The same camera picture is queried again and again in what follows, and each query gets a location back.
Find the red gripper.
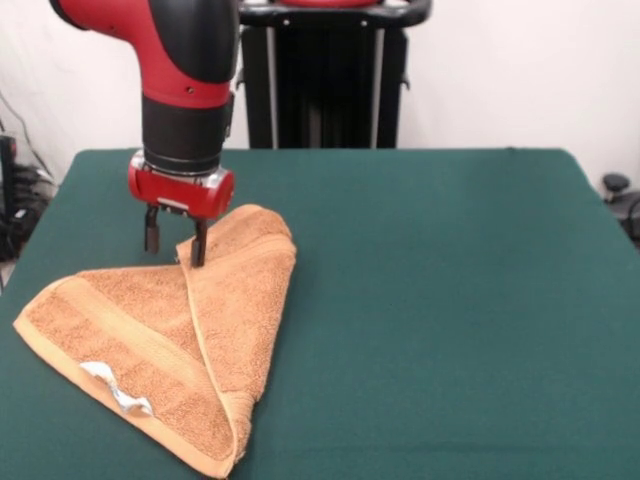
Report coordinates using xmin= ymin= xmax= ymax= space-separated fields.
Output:
xmin=126 ymin=162 xmax=237 ymax=269

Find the orange terry towel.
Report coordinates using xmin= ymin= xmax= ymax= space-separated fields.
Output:
xmin=12 ymin=203 xmax=298 ymax=480

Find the black electronics box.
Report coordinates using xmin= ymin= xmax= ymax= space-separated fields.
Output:
xmin=0 ymin=133 xmax=19 ymax=262

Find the dark green table cloth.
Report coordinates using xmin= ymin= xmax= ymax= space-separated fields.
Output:
xmin=0 ymin=146 xmax=640 ymax=480

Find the black office chair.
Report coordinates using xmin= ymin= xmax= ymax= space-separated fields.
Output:
xmin=601 ymin=172 xmax=640 ymax=251

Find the black cable bundle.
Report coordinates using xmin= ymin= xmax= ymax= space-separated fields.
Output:
xmin=10 ymin=163 xmax=57 ymax=236

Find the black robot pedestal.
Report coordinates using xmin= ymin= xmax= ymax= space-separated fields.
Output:
xmin=230 ymin=0 xmax=432 ymax=150

